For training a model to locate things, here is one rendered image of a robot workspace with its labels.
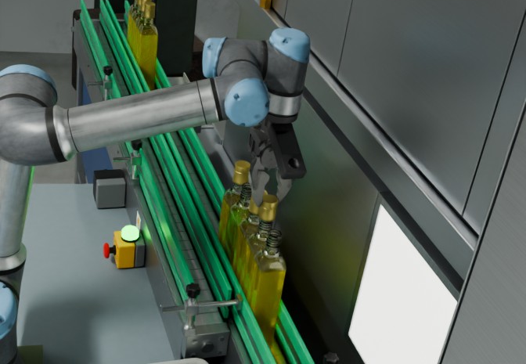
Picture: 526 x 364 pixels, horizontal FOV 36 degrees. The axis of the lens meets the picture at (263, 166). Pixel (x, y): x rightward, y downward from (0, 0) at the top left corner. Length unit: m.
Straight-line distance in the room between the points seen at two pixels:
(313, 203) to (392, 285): 0.35
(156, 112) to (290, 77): 0.28
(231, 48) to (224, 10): 3.71
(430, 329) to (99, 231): 1.14
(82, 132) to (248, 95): 0.28
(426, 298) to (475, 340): 0.74
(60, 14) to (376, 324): 3.83
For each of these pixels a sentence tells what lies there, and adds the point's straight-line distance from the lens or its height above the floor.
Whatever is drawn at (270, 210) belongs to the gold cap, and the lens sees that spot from 1.63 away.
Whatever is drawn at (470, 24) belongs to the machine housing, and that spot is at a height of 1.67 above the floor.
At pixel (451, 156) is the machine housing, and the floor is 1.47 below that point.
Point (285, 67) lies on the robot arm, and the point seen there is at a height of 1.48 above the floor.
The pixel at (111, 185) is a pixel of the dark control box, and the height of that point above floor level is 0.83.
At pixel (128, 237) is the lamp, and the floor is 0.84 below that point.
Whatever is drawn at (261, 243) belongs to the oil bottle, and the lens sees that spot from 1.67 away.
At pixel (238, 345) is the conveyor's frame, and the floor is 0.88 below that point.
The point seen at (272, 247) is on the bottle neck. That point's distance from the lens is 1.61.
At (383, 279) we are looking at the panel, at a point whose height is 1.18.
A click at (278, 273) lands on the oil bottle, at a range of 1.64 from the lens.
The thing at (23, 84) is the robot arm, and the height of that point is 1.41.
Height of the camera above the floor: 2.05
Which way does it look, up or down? 30 degrees down
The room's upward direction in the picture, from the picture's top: 9 degrees clockwise
